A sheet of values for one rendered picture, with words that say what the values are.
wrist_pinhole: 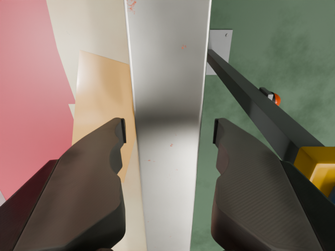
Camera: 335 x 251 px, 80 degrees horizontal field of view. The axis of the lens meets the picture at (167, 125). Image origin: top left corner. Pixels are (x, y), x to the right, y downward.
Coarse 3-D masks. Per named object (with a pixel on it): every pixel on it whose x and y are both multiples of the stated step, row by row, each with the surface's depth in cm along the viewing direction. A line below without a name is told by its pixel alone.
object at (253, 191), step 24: (216, 120) 11; (216, 144) 12; (240, 144) 9; (264, 144) 9; (216, 168) 10; (240, 168) 8; (264, 168) 8; (216, 192) 7; (240, 192) 7; (264, 192) 7; (288, 192) 7; (216, 216) 6; (240, 216) 6; (264, 216) 6; (288, 216) 6; (216, 240) 7; (240, 240) 6; (264, 240) 5; (288, 240) 5; (312, 240) 5
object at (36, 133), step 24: (0, 120) 15; (24, 120) 15; (48, 120) 15; (72, 120) 15; (0, 144) 16; (24, 144) 16; (48, 144) 16; (0, 168) 18; (24, 168) 18; (0, 192) 19
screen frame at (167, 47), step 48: (144, 0) 8; (192, 0) 8; (144, 48) 9; (192, 48) 9; (144, 96) 11; (192, 96) 10; (144, 144) 12; (192, 144) 12; (144, 192) 14; (192, 192) 14
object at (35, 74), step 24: (0, 0) 12; (24, 0) 12; (0, 24) 12; (24, 24) 12; (48, 24) 12; (0, 48) 13; (24, 48) 13; (48, 48) 13; (0, 72) 14; (24, 72) 14; (48, 72) 14; (0, 96) 14; (24, 96) 14; (48, 96) 14; (72, 96) 14
